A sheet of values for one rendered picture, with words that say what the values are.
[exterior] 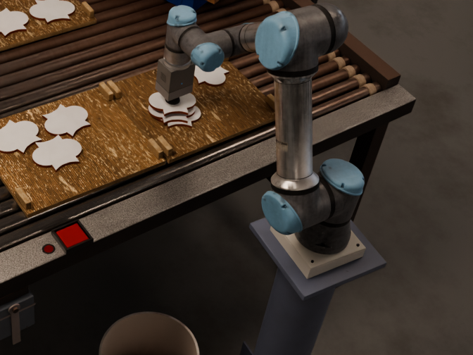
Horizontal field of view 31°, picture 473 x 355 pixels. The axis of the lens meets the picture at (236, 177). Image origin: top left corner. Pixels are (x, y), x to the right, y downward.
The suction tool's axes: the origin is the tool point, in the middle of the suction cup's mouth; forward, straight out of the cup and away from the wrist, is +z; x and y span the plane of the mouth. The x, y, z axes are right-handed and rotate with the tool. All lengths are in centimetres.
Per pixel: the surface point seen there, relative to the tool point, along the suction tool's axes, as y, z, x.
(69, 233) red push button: 48, 4, 25
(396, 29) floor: -213, 96, -77
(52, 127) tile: 33.5, 1.8, -9.2
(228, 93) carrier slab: -19.5, 2.8, 2.1
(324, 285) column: 0, 10, 69
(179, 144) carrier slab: 6.2, 2.8, 12.9
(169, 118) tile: 4.0, 0.8, 4.3
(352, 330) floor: -57, 96, 51
